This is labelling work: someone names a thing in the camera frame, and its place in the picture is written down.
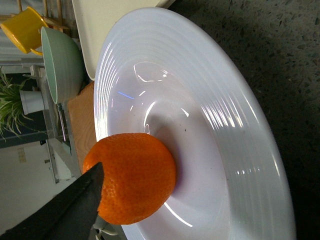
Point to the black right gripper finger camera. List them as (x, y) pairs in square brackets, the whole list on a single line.
[(68, 216)]

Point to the orange mandarin fruit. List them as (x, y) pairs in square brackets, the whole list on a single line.
[(139, 176)]

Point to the white ridged plate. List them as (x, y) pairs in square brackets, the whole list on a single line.
[(161, 74)]

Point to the wooden cutting board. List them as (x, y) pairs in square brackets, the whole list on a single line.
[(81, 114)]

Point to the potted green plant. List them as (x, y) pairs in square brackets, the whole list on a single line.
[(14, 122)]

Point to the light green bowl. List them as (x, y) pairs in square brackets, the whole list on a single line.
[(63, 63)]

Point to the yellow mug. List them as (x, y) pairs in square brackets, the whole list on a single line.
[(24, 30)]

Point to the cream bear tray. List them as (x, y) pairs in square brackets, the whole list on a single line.
[(94, 20)]

